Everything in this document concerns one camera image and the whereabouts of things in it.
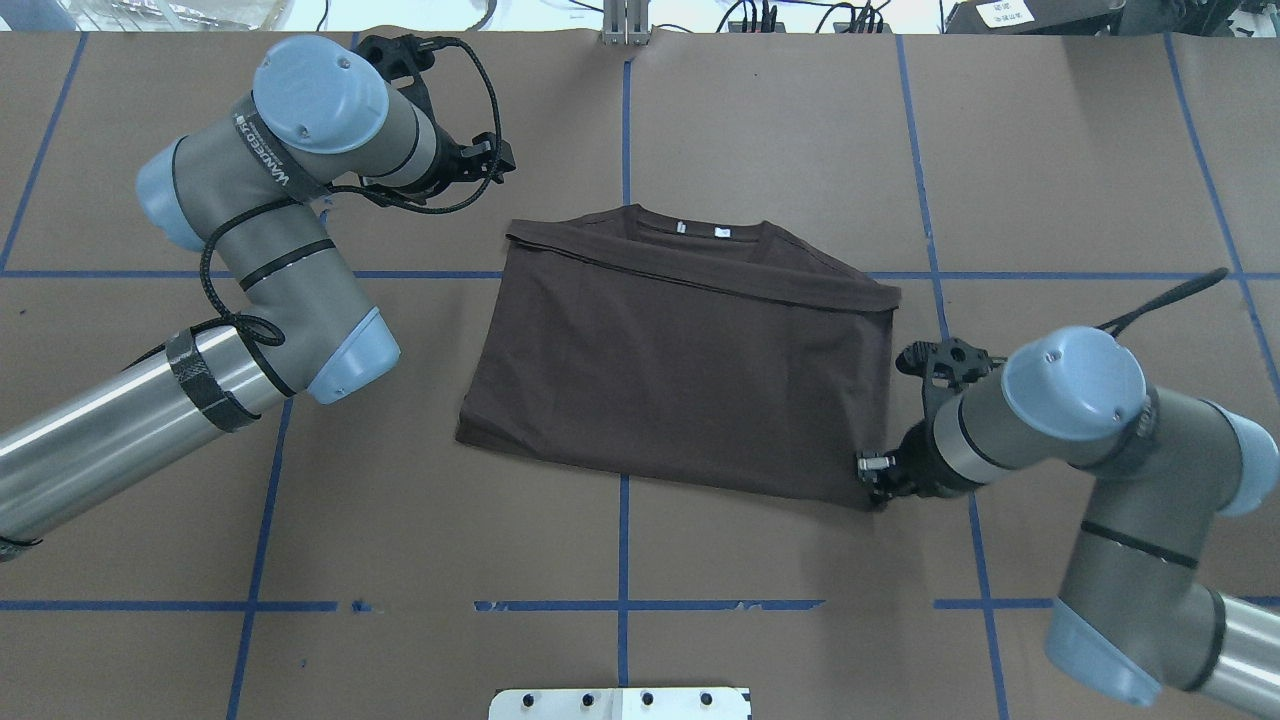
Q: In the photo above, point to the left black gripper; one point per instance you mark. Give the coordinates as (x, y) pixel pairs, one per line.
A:
(449, 166)

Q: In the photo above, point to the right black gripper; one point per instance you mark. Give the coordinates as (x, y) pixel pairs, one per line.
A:
(922, 465)

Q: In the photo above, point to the brown t-shirt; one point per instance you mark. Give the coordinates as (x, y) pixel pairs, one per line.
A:
(729, 356)

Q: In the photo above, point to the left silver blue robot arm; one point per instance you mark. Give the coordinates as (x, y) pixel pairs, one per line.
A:
(410, 123)

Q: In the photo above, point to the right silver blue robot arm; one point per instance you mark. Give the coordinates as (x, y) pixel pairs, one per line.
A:
(1130, 618)

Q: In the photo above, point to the black box white label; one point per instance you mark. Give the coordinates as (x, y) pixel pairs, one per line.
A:
(1052, 18)

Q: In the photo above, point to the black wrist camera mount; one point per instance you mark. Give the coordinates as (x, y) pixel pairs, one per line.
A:
(946, 368)

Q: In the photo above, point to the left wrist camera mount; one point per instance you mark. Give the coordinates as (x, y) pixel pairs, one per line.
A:
(403, 57)

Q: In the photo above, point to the aluminium frame post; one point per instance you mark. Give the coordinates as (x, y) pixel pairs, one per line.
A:
(626, 22)

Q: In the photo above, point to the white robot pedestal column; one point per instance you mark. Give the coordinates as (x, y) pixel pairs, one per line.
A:
(670, 702)

